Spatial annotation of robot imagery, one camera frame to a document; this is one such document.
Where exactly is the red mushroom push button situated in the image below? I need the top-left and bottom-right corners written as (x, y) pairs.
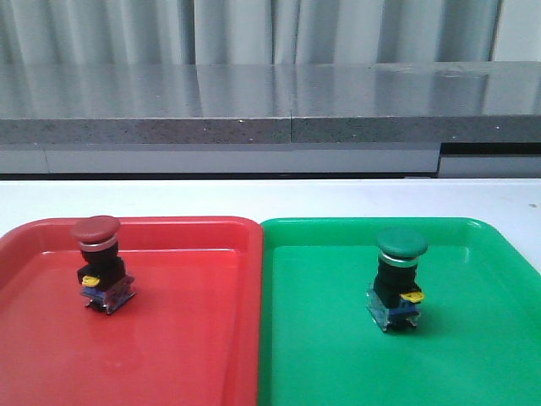
top-left (71, 215), bottom-right (135, 315)

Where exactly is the green plastic tray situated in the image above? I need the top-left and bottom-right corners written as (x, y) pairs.
top-left (259, 218), bottom-right (540, 405)

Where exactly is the grey curtain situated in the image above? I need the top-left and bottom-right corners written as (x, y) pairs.
top-left (1, 1), bottom-right (501, 65)

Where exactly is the grey granite counter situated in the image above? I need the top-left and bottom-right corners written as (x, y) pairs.
top-left (0, 61), bottom-right (541, 181)

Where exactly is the red plastic tray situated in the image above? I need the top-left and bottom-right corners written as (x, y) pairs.
top-left (1, 217), bottom-right (263, 405)

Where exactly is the green mushroom push button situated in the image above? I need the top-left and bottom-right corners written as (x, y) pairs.
top-left (367, 228), bottom-right (429, 332)

